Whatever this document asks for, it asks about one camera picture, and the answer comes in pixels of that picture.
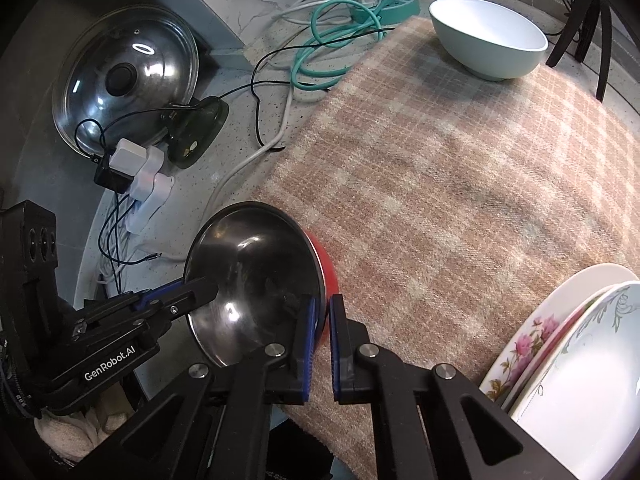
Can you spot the white plate grey scroll print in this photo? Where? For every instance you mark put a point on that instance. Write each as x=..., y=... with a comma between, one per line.
x=590, y=385

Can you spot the white power adapter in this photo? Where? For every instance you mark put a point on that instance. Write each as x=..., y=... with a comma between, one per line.
x=129, y=155

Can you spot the person's left hand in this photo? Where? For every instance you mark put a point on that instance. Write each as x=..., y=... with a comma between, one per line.
x=65, y=430

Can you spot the dark green glass lid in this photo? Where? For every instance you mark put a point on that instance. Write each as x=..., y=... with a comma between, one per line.
x=200, y=130

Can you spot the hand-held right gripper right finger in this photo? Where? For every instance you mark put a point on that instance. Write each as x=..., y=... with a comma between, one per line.
x=336, y=350

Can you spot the plaid beige cloth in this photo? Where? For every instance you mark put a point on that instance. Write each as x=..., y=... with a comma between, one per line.
x=425, y=185

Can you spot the mint green bowl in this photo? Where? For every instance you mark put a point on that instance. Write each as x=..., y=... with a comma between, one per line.
x=500, y=60

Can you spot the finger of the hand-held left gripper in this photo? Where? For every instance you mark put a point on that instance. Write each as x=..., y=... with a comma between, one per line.
x=195, y=297
x=160, y=292

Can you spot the black tripod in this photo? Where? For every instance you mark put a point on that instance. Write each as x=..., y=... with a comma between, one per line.
x=575, y=25

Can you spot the glass pot lid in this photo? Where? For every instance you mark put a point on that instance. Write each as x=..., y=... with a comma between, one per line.
x=140, y=80

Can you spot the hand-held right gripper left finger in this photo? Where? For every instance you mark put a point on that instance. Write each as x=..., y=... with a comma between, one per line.
x=307, y=345

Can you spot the red steel bowl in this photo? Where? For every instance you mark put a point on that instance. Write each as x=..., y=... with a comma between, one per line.
x=250, y=260

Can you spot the white power strip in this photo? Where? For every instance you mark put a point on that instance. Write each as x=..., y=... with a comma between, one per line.
x=150, y=195

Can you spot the black power adapter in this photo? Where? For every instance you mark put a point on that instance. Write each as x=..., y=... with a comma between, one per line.
x=111, y=177

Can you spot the pink floral white plate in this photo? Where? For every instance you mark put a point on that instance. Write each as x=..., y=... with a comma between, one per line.
x=530, y=330

